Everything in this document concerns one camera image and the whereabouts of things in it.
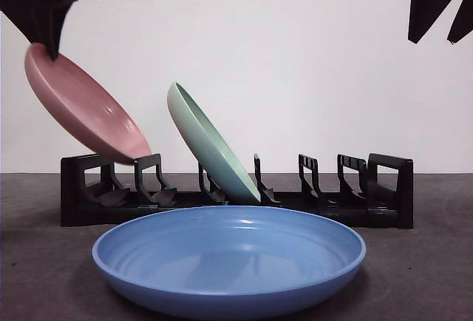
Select green round plate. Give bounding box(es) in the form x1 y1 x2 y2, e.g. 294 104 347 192
166 81 262 206

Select pink round plate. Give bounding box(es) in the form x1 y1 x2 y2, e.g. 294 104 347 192
24 42 153 166

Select black plastic dish rack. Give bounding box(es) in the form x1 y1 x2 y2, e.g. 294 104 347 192
60 153 415 230

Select blue round plate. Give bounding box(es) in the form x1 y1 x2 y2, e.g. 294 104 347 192
92 205 367 321

